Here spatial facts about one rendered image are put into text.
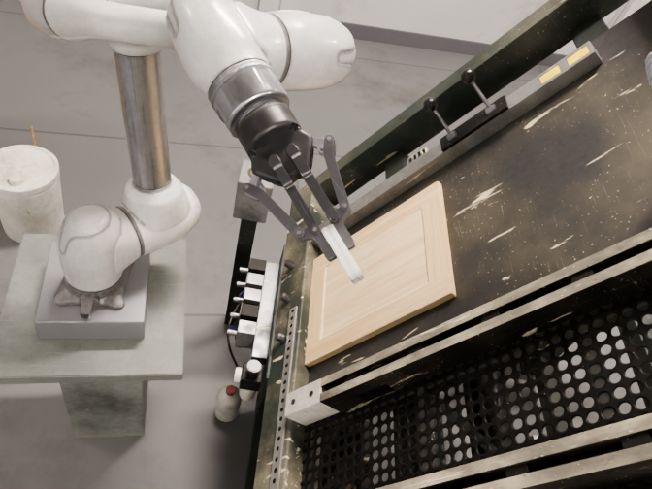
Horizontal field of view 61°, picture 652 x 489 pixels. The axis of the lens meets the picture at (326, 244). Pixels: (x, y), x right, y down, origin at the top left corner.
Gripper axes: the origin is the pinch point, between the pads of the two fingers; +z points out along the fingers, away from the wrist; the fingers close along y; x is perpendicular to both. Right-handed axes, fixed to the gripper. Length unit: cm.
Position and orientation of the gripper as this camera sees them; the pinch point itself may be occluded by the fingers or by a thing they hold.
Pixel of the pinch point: (342, 254)
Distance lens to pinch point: 64.2
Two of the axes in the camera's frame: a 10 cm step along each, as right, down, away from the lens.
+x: -1.3, -2.3, -9.6
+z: 5.0, 8.3, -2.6
